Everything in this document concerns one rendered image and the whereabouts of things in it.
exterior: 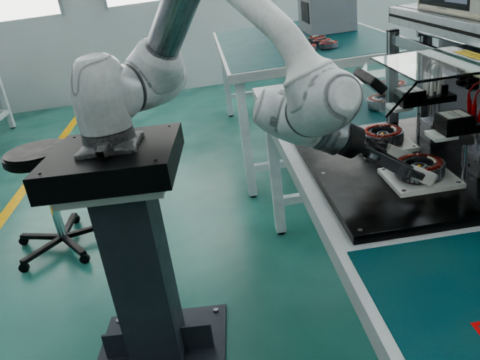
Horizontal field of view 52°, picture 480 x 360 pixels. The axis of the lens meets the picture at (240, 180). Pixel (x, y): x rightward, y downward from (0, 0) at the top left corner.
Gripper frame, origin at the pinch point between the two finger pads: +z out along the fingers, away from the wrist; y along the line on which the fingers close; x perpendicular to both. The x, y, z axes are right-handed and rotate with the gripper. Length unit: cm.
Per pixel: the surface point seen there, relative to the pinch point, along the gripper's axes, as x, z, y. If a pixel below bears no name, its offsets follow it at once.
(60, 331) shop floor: -130, -64, -64
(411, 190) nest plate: -3.9, -2.7, 6.8
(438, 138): 8.4, -1.0, 2.9
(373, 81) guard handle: 14.7, -25.8, 13.6
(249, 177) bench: -73, 8, -160
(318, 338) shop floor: -79, 23, -37
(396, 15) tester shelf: 30, -5, -40
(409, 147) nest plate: 0.8, 5.7, -17.4
